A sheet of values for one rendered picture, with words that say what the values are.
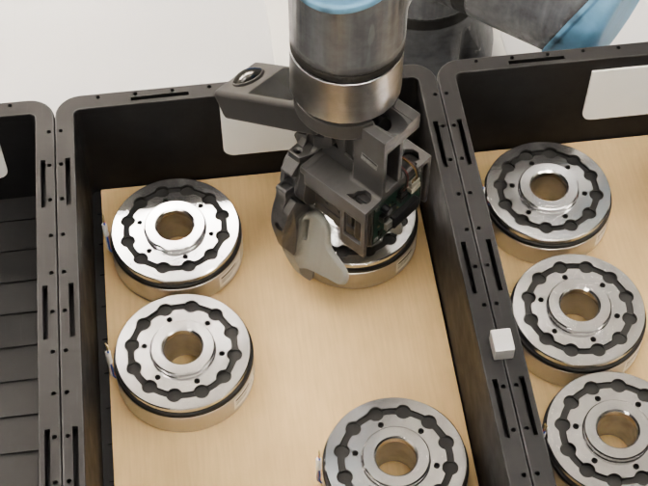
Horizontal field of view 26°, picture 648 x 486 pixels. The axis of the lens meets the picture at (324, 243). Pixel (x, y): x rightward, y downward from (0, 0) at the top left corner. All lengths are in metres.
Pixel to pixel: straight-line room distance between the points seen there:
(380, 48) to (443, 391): 0.31
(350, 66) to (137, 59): 0.60
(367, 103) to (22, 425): 0.37
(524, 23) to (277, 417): 0.43
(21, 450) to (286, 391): 0.20
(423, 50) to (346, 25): 0.52
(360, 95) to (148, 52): 0.59
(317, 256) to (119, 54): 0.48
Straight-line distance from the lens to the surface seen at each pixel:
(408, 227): 1.11
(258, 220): 1.15
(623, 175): 1.20
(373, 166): 0.94
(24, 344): 1.11
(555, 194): 1.17
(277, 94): 0.99
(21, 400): 1.08
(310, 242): 1.05
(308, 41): 0.87
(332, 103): 0.90
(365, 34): 0.86
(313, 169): 0.98
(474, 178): 1.05
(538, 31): 1.26
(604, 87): 1.17
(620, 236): 1.17
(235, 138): 1.14
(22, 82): 1.45
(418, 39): 1.36
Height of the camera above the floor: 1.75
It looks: 54 degrees down
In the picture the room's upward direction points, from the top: straight up
